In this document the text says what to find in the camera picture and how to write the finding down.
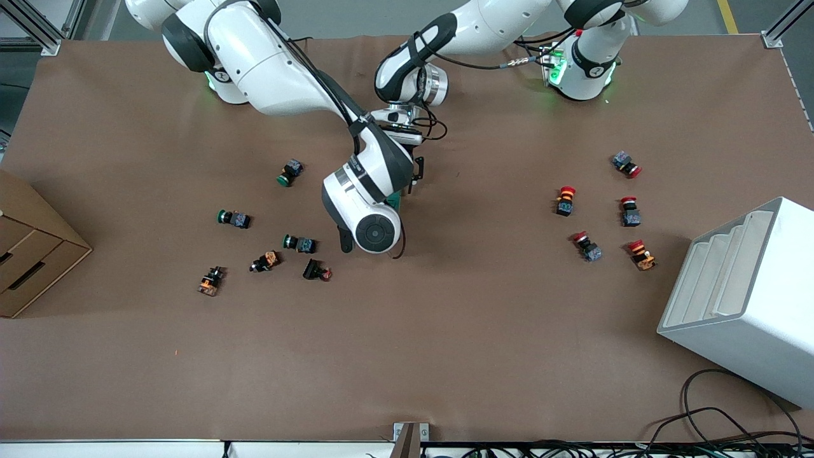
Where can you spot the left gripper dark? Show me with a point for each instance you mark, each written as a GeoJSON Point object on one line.
{"type": "Point", "coordinates": [416, 170]}

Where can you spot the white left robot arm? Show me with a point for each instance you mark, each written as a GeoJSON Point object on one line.
{"type": "Point", "coordinates": [496, 25]}

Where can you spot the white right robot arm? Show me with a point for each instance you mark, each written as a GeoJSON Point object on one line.
{"type": "Point", "coordinates": [267, 63]}

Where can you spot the brown table cover sheet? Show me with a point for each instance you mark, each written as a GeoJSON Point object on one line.
{"type": "Point", "coordinates": [445, 350]}

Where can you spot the red pushbutton orange base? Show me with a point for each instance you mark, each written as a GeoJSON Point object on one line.
{"type": "Point", "coordinates": [565, 201]}
{"type": "Point", "coordinates": [642, 256]}

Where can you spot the red pushbutton blue base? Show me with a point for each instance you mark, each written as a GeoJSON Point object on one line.
{"type": "Point", "coordinates": [626, 164]}
{"type": "Point", "coordinates": [630, 213]}
{"type": "Point", "coordinates": [587, 247]}

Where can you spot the brown cardboard box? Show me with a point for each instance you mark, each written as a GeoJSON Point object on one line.
{"type": "Point", "coordinates": [32, 254]}

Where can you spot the white slotted rack box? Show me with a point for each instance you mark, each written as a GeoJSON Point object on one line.
{"type": "Point", "coordinates": [750, 299]}

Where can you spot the green mushroom pushbutton switch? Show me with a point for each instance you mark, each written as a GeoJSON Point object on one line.
{"type": "Point", "coordinates": [238, 220]}
{"type": "Point", "coordinates": [292, 169]}
{"type": "Point", "coordinates": [305, 244]}

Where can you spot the white square pushbutton switch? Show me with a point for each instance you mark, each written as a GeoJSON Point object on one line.
{"type": "Point", "coordinates": [311, 270]}

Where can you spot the orange black rotary switch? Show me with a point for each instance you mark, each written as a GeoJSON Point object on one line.
{"type": "Point", "coordinates": [208, 285]}

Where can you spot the metal table edge bracket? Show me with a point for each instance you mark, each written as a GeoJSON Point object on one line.
{"type": "Point", "coordinates": [410, 439]}

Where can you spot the white table edge rail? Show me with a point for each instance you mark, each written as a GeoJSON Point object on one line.
{"type": "Point", "coordinates": [127, 449]}

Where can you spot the aluminium frame post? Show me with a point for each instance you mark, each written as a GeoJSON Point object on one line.
{"type": "Point", "coordinates": [785, 22]}
{"type": "Point", "coordinates": [32, 25]}

